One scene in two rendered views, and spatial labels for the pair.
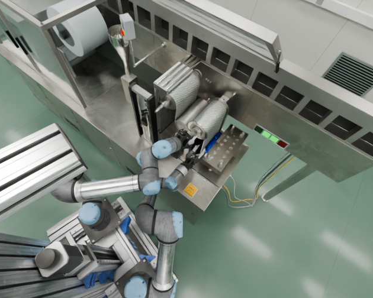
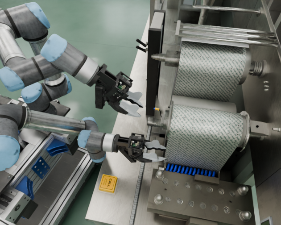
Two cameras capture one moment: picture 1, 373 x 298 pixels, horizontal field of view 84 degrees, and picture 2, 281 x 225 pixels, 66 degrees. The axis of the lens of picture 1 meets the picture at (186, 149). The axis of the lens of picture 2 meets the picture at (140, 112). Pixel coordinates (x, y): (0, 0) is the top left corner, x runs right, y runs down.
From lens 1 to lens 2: 0.81 m
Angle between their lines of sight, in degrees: 38
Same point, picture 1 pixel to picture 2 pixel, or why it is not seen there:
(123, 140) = (135, 85)
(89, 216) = (26, 92)
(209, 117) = (197, 117)
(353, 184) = not seen: outside the picture
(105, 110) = not seen: hidden behind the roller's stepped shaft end
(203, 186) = (122, 199)
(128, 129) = not seen: hidden behind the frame
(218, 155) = (174, 189)
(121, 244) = (30, 150)
